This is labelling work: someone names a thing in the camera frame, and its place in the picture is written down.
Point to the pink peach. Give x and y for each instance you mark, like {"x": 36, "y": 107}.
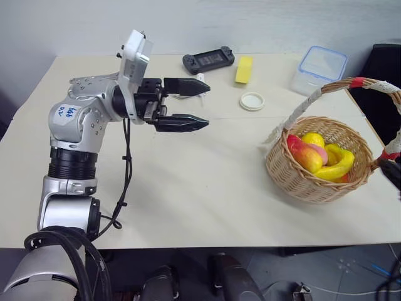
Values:
{"x": 321, "y": 153}

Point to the small white plastic object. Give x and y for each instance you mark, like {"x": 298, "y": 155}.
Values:
{"x": 201, "y": 76}

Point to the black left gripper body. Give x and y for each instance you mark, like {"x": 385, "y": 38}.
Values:
{"x": 148, "y": 105}

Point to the dark rounded shape, large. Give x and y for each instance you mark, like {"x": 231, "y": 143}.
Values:
{"x": 233, "y": 279}

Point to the red and yellow mango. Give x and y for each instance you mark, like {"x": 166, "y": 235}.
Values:
{"x": 304, "y": 153}

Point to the yellow sponge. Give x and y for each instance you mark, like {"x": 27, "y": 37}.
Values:
{"x": 244, "y": 70}

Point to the white round jar lid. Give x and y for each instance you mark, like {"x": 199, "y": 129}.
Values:
{"x": 251, "y": 100}

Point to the small metal floor clip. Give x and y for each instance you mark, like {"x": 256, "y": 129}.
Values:
{"x": 302, "y": 291}

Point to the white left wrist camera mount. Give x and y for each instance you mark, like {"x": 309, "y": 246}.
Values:
{"x": 133, "y": 59}

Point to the yellow banana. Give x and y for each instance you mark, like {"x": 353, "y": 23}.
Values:
{"x": 340, "y": 163}

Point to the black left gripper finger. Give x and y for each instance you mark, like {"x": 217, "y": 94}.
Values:
{"x": 185, "y": 86}
{"x": 178, "y": 123}

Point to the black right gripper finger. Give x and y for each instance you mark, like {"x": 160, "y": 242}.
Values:
{"x": 391, "y": 171}

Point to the yellow lemon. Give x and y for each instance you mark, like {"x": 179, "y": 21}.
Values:
{"x": 314, "y": 139}

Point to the small orange fruit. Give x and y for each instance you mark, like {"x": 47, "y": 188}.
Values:
{"x": 343, "y": 178}

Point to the black handheld game console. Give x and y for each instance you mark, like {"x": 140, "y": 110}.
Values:
{"x": 209, "y": 58}

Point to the clear container with blue lid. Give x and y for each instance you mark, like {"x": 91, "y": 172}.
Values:
{"x": 319, "y": 69}

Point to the dark rounded shape, small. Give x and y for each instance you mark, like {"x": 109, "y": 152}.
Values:
{"x": 161, "y": 283}

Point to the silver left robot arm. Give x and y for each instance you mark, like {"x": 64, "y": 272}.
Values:
{"x": 67, "y": 122}

